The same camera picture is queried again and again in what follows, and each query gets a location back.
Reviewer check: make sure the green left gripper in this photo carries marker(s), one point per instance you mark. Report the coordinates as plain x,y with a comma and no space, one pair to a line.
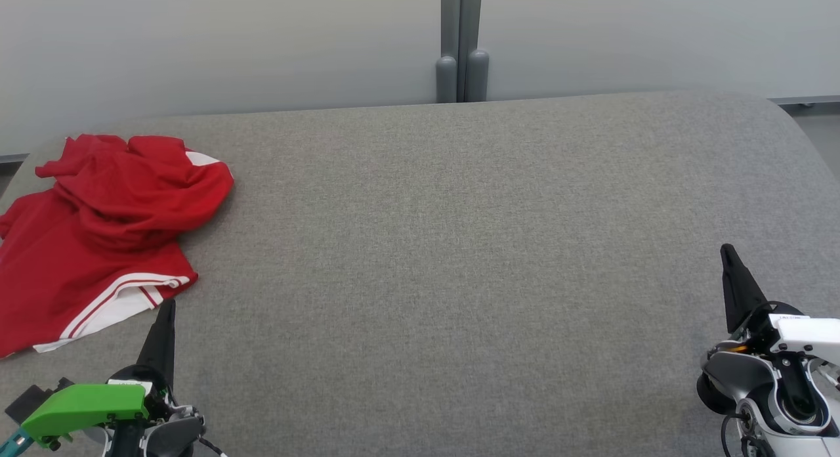
85,404

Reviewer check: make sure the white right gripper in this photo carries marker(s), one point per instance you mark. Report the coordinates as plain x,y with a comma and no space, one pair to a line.
807,335

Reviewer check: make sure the red Bulls 23 jersey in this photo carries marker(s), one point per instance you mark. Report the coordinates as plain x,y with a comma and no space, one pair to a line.
59,280

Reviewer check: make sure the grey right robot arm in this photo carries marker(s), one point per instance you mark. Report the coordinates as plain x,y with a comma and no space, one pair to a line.
735,371

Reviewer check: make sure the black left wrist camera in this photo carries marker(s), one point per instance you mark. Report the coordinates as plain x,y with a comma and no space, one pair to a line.
33,398

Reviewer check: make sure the grey partition bottom rail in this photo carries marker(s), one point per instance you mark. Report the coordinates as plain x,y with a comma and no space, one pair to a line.
807,100
13,158

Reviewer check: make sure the grey partition post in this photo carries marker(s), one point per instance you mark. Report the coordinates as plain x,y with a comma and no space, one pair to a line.
447,76
477,76

